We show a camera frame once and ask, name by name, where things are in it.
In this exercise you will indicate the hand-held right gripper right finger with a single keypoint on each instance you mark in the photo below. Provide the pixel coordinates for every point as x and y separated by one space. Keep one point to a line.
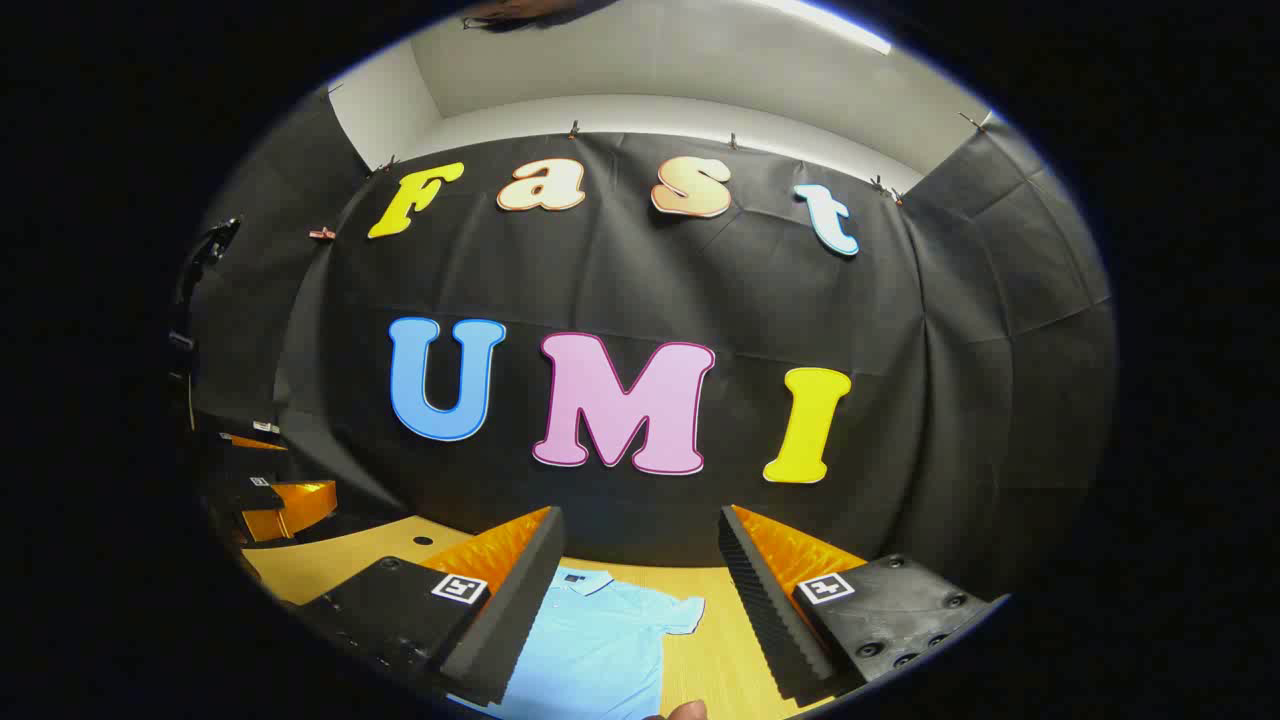
770 620

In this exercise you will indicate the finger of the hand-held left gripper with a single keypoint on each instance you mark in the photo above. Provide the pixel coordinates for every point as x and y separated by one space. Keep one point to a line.
255 455
295 505

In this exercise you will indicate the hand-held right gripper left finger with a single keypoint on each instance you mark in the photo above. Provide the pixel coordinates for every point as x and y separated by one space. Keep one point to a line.
520 610

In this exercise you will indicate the light blue T-shirt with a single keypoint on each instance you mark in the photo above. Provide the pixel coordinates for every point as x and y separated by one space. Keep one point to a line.
600 650

